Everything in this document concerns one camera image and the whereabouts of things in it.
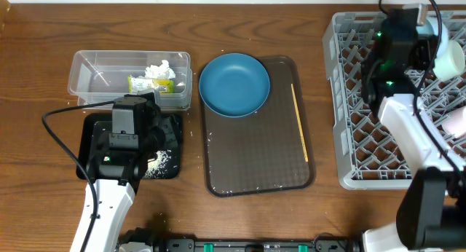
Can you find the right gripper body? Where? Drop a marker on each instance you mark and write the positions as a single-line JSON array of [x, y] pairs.
[[416, 58]]

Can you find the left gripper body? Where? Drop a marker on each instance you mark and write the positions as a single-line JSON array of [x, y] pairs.
[[152, 138]]

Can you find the yellow snack wrapper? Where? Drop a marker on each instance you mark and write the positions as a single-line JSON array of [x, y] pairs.
[[163, 86]]

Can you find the mint green bowl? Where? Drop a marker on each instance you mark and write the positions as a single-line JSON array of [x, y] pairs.
[[451, 63]]

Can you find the white tissue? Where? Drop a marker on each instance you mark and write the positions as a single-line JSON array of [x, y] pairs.
[[164, 71]]

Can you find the dark blue plate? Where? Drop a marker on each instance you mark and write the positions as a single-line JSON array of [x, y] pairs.
[[234, 85]]

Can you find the pink cup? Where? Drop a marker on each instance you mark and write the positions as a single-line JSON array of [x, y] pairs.
[[455, 123]]

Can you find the light blue rice bowl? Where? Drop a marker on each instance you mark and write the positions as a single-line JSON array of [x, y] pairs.
[[431, 28]]

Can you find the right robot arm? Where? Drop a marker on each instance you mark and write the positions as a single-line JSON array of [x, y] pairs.
[[432, 213]]

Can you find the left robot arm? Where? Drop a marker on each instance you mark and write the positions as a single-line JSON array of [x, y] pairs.
[[115, 151]]

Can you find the grey dishwasher rack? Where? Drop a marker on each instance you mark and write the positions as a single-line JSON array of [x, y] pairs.
[[367, 156]]

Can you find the black tray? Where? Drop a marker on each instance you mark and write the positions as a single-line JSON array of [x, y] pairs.
[[97, 123]]

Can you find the spilled rice pile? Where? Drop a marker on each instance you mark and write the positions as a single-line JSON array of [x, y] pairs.
[[158, 165]]

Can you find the clear plastic bin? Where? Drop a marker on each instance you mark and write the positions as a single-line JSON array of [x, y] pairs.
[[101, 75]]

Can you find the brown serving tray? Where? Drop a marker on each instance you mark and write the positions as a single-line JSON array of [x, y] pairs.
[[261, 152]]

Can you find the wooden chopstick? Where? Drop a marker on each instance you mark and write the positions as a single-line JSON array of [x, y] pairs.
[[298, 118]]

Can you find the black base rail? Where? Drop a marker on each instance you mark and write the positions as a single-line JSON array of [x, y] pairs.
[[320, 244]]

